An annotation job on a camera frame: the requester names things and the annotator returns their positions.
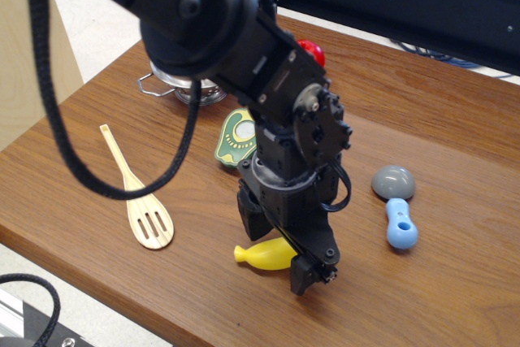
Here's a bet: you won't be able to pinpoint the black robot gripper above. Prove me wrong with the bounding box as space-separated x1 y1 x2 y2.
236 155 353 297

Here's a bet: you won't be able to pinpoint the yellow toy banana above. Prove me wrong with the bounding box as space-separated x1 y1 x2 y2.
233 237 297 271

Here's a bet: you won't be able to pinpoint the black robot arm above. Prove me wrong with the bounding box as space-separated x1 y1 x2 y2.
113 0 352 295

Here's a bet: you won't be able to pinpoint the stainless steel colander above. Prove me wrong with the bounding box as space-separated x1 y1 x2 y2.
137 62 227 106

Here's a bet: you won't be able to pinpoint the green toy pepper half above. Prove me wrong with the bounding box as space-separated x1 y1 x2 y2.
214 108 257 168

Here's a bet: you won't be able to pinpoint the wooden slotted spatula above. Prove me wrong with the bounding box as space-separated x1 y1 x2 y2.
100 124 175 250

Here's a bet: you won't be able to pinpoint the grey and blue toy scoop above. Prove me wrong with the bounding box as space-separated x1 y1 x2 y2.
371 165 418 250

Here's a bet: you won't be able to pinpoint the red toy tomato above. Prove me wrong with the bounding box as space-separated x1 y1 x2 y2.
297 39 326 67

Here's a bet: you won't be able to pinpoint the aluminium and black base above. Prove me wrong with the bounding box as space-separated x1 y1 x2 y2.
1 288 92 347

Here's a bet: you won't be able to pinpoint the light wooden panel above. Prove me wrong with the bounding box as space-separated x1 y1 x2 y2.
1 0 84 149

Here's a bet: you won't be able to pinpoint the blue cables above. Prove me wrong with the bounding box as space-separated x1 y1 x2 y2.
389 37 520 82

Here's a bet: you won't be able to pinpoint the black braided cable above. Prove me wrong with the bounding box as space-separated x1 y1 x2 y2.
18 0 202 201

